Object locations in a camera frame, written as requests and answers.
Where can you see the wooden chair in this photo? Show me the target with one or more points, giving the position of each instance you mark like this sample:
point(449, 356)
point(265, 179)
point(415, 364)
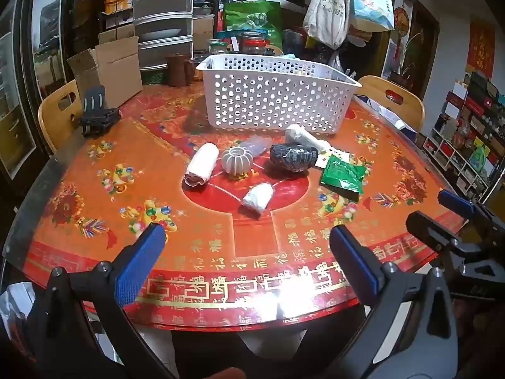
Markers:
point(53, 118)
point(410, 106)

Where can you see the green-lidded glass jar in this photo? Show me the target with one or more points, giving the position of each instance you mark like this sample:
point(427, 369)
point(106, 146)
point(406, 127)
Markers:
point(217, 47)

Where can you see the large open cardboard box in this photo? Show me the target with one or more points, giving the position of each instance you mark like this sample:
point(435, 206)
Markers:
point(112, 73)

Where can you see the blue printed paper bag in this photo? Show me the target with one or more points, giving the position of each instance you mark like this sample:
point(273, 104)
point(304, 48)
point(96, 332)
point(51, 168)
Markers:
point(373, 2)

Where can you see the white cube shelf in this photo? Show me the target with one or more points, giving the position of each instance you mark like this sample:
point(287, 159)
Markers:
point(469, 138)

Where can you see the small white cloth roll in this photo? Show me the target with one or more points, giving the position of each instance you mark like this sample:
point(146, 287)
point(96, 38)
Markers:
point(258, 197)

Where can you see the white towel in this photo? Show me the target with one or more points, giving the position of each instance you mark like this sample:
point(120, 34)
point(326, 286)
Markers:
point(203, 162)

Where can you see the white perforated plastic basket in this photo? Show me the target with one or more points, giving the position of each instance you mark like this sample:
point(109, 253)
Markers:
point(256, 94)

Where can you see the small cardboard box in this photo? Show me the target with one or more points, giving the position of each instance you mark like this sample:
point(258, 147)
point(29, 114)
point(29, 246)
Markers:
point(203, 31)

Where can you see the plastic drawer tower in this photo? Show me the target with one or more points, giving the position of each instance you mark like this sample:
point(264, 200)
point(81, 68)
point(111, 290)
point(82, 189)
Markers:
point(163, 19)

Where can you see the pale lavender cloth roll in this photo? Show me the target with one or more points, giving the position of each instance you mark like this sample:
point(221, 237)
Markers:
point(258, 145)

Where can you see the beige canvas tote bag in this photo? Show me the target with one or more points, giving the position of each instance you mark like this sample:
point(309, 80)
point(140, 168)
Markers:
point(327, 12)

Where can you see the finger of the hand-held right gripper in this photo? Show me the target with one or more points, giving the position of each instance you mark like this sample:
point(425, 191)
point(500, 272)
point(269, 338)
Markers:
point(455, 202)
point(428, 229)

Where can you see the green shopping bag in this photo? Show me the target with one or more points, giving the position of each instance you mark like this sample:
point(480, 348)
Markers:
point(254, 15)

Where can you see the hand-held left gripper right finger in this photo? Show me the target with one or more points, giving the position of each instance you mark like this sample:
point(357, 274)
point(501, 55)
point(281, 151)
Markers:
point(353, 262)

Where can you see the long white sock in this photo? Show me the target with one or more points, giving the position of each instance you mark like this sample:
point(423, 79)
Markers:
point(303, 134)

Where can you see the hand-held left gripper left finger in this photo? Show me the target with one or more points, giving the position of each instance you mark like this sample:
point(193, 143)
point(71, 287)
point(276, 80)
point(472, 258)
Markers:
point(140, 262)

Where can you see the red wall poster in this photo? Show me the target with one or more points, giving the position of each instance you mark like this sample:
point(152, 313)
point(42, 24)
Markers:
point(480, 47)

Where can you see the white soft packet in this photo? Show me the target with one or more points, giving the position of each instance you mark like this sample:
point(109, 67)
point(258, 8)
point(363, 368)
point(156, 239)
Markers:
point(329, 158)

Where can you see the green soft packet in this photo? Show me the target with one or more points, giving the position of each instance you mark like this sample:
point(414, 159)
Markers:
point(343, 175)

